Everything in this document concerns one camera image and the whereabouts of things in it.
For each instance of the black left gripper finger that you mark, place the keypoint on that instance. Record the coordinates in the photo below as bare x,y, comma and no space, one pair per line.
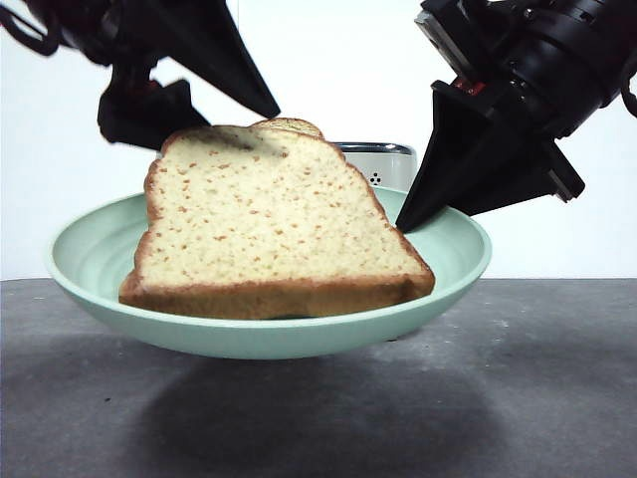
224,60
139,114

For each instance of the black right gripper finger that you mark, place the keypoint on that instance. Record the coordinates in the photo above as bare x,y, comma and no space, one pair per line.
537,179
458,154

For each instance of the pale green round plate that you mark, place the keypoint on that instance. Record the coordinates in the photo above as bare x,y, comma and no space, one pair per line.
99,259

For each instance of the large sliced bread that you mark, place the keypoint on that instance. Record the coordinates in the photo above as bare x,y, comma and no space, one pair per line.
269,229

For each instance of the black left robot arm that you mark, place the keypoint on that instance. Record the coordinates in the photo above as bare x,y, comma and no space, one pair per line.
99,25

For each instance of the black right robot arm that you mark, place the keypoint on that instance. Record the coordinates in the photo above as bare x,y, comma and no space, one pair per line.
562,60

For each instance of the cream two-slot toaster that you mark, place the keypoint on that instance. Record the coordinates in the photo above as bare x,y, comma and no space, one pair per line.
388,164

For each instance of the small bread slice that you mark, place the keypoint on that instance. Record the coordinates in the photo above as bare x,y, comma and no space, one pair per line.
298,127

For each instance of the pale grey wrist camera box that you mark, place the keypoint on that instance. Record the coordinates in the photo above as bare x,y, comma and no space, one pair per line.
440,40

